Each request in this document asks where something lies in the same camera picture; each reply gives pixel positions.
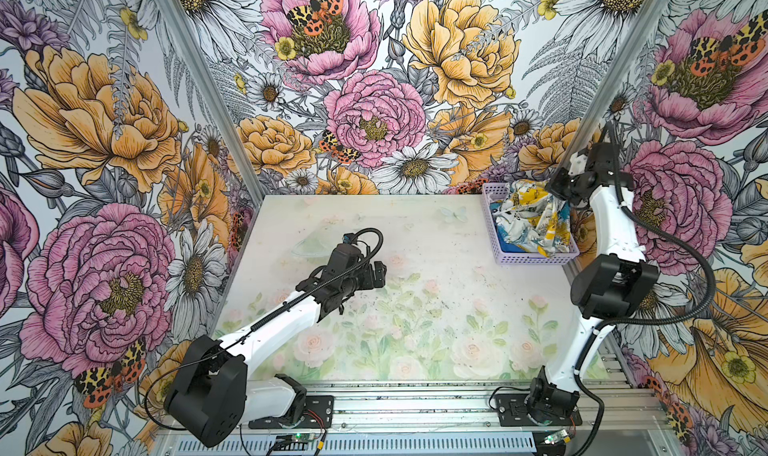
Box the white teal yellow printed garment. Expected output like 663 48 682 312
489 178 574 259

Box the lavender plastic laundry basket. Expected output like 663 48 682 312
481 182 581 266

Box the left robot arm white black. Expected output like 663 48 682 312
163 235 387 447

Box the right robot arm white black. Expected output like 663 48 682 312
525 142 659 425

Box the blue cloth garment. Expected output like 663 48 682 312
497 235 526 253

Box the green circuit board left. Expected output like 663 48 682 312
268 433 325 455

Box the green circuit board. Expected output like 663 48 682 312
542 429 571 445
268 433 325 455

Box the green circuit board right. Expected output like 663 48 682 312
542 429 571 445

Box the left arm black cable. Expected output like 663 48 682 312
143 227 385 433

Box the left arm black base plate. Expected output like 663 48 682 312
247 395 335 430

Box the right aluminium corner post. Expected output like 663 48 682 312
561 0 670 167

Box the aluminium corner post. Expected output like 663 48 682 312
142 0 266 206
561 0 670 167

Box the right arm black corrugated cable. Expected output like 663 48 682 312
575 119 718 456

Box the white slotted cable duct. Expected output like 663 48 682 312
163 432 536 455

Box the aluminium mounting rail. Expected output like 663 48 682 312
161 381 667 434

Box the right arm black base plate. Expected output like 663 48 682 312
490 393 583 427

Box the left aluminium corner post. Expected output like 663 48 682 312
142 0 266 206

